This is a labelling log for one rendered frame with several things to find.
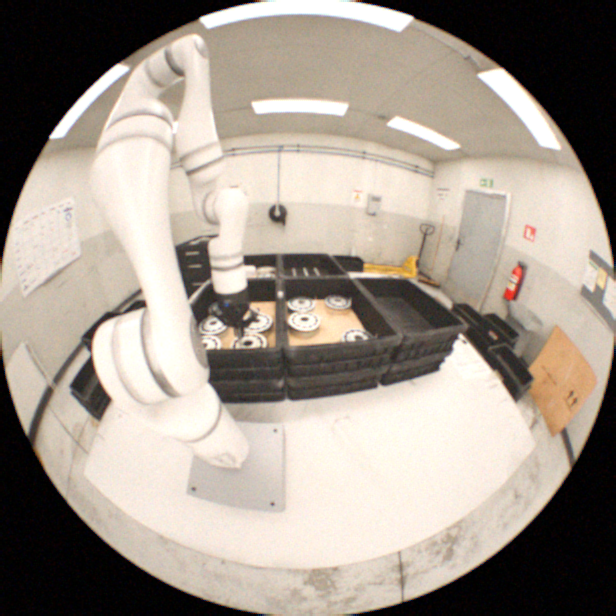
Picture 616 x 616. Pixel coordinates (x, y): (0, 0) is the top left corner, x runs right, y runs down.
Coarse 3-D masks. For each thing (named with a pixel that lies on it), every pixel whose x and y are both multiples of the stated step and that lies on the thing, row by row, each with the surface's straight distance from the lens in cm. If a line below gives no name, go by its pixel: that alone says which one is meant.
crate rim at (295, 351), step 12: (360, 288) 67; (372, 300) 60; (288, 336) 41; (396, 336) 47; (288, 348) 38; (300, 348) 38; (312, 348) 38; (324, 348) 39; (336, 348) 40; (348, 348) 41; (360, 348) 42; (372, 348) 44
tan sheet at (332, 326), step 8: (320, 304) 73; (320, 312) 68; (352, 312) 71; (288, 320) 63; (328, 320) 64; (336, 320) 64; (344, 320) 65; (352, 320) 66; (288, 328) 59; (320, 328) 60; (328, 328) 60; (336, 328) 61; (344, 328) 61; (352, 328) 62; (360, 328) 63; (296, 336) 56; (320, 336) 57; (328, 336) 57; (336, 336) 57; (296, 344) 53; (304, 344) 53
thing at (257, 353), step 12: (204, 288) 72; (276, 288) 62; (276, 300) 55; (276, 312) 49; (276, 324) 45; (276, 336) 41; (228, 348) 40; (240, 348) 40; (252, 348) 39; (264, 348) 38; (276, 348) 38; (216, 360) 42; (228, 360) 41
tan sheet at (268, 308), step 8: (256, 304) 74; (264, 304) 73; (272, 304) 73; (248, 312) 69; (264, 312) 68; (272, 312) 68; (272, 320) 63; (232, 336) 59; (272, 336) 57; (224, 344) 57; (272, 344) 54
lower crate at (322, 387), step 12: (360, 372) 50; (372, 372) 52; (384, 372) 55; (288, 384) 48; (300, 384) 48; (312, 384) 51; (324, 384) 52; (336, 384) 53; (348, 384) 54; (360, 384) 58; (372, 384) 61; (288, 396) 56; (300, 396) 55; (312, 396) 56; (324, 396) 56
